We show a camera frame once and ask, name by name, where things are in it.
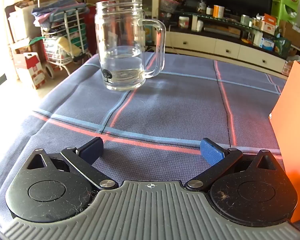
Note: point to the green stacked plastic bins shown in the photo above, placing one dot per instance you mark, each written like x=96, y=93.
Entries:
x=285, y=5

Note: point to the red and white cardboard box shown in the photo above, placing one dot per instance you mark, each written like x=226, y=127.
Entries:
x=30, y=67

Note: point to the cream television cabinet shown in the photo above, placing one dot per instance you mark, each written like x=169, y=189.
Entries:
x=227, y=48

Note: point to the stacked brown cardboard boxes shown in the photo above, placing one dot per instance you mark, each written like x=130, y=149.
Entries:
x=20, y=22

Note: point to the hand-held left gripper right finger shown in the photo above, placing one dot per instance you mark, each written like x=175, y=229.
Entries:
x=210, y=152

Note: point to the white and orange canister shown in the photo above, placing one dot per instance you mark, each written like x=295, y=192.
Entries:
x=217, y=11

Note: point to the brown cardboard box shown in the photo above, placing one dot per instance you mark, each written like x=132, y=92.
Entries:
x=292, y=33

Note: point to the orange cardboard box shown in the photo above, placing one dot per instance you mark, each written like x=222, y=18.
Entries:
x=295, y=130

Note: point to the green snack bag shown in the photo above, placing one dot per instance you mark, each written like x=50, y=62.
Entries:
x=281, y=46

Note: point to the pink plastic basket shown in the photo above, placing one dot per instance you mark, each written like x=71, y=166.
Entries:
x=168, y=3

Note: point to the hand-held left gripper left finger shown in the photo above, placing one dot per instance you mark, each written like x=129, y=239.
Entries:
x=91, y=150

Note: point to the orange and white carton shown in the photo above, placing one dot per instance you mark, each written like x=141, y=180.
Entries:
x=269, y=23

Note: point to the cream glass-door cabinet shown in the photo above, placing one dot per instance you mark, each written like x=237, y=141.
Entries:
x=152, y=5

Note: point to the grey plaid tablecloth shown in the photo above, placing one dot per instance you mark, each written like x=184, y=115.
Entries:
x=165, y=105

